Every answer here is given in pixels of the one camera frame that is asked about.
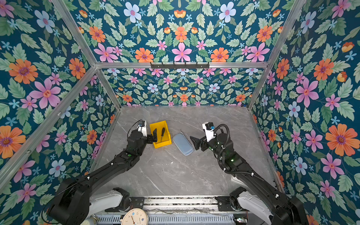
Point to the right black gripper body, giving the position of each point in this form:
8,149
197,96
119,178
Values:
213,146

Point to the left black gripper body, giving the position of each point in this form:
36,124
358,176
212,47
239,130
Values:
144,141

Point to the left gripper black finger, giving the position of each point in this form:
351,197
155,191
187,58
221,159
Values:
149,139
154,136

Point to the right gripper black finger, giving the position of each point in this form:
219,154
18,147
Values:
198,140
197,145

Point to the black handled screwdriver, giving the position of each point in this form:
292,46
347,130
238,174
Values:
162,133

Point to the yellow plastic bin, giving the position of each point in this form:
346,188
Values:
167,137

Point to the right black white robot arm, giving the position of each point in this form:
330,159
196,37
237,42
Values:
259,196

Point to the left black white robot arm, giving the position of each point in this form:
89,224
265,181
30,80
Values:
75,201

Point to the blue grey glasses case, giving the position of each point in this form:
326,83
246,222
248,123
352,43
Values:
183,144

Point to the round white clock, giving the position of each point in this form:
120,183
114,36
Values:
135,216

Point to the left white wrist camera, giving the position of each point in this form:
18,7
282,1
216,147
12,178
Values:
142,127

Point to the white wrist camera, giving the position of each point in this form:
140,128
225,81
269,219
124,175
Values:
209,128
142,127

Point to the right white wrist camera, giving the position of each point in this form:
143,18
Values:
209,128

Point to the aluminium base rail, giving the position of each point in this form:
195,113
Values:
180,203

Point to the black hook rail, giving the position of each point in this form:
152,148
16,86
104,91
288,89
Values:
173,65

